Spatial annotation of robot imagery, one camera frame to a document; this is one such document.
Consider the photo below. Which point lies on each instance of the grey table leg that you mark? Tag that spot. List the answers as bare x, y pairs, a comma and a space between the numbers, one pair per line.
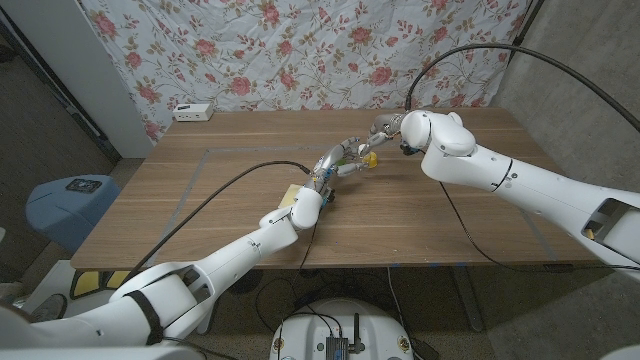
467, 300

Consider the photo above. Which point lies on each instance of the black backdrop pole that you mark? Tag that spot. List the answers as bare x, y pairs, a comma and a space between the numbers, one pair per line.
525, 22

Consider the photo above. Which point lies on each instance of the clear medicine bottle white cap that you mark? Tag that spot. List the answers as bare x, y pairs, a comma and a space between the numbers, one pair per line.
361, 157

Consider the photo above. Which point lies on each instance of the black phone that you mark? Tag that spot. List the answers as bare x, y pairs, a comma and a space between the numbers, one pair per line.
83, 185

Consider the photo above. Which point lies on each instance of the yellow sticky note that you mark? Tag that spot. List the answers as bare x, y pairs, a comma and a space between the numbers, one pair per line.
290, 195

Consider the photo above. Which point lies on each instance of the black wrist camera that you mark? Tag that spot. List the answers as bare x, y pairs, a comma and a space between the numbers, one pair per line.
329, 197
407, 148

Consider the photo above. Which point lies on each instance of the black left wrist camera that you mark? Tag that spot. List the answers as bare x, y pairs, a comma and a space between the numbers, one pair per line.
329, 197

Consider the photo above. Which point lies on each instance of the white power strip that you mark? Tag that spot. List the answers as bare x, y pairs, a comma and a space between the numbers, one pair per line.
192, 112

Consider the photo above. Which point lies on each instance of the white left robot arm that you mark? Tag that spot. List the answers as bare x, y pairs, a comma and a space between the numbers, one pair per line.
235, 255

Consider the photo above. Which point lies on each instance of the white table leg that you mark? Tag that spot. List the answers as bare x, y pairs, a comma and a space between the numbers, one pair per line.
204, 327

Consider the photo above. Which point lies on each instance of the floral backdrop cloth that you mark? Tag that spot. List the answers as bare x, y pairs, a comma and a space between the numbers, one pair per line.
300, 50

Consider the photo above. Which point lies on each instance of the grey shoe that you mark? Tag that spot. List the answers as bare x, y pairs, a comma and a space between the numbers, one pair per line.
47, 307

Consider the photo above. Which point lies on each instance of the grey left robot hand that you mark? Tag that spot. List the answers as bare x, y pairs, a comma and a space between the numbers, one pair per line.
331, 159

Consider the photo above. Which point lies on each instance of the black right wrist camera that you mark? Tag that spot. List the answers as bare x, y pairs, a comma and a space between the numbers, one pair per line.
407, 148

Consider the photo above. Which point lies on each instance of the white robot torso base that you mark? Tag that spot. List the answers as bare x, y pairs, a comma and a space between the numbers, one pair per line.
310, 330

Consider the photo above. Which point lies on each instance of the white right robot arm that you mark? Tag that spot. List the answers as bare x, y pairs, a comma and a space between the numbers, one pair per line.
525, 182

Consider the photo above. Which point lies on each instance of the blue stool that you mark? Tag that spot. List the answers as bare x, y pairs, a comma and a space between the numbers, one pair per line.
70, 215

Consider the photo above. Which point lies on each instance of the yellow and black mat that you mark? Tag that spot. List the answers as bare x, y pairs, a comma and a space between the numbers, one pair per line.
87, 282

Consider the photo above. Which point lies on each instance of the black power brick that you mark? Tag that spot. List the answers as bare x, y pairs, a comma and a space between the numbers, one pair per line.
425, 350

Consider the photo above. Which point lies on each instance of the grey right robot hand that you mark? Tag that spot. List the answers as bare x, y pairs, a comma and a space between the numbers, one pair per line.
387, 125

